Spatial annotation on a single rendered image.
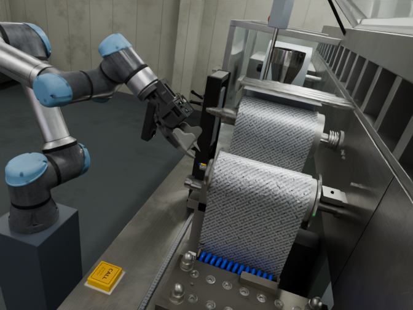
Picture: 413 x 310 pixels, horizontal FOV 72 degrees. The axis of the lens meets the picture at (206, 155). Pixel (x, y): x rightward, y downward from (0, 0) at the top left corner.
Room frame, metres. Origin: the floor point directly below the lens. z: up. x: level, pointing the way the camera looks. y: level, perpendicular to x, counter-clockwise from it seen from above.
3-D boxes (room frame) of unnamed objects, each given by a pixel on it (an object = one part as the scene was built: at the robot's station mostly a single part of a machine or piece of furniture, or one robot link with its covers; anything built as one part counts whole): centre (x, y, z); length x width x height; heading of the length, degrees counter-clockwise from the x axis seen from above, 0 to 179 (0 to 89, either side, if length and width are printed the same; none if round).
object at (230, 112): (0.91, -0.06, 1.34); 0.06 x 0.06 x 0.06; 79
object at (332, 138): (0.85, -0.37, 1.34); 0.07 x 0.07 x 0.07; 79
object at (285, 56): (1.34, -0.28, 1.50); 0.14 x 0.14 x 0.06
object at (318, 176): (0.61, -0.28, 1.25); 0.15 x 0.01 x 0.15; 169
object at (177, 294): (0.44, 0.01, 1.05); 0.04 x 0.04 x 0.04
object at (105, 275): (0.55, 0.23, 0.91); 0.07 x 0.07 x 0.02; 79
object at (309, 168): (1.64, -0.59, 1.02); 2.24 x 0.04 x 0.24; 169
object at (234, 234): (0.57, -0.14, 1.11); 0.23 x 0.01 x 0.18; 79
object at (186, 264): (0.53, 0.00, 1.05); 0.04 x 0.04 x 0.04
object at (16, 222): (0.73, 0.55, 0.95); 0.15 x 0.15 x 0.10
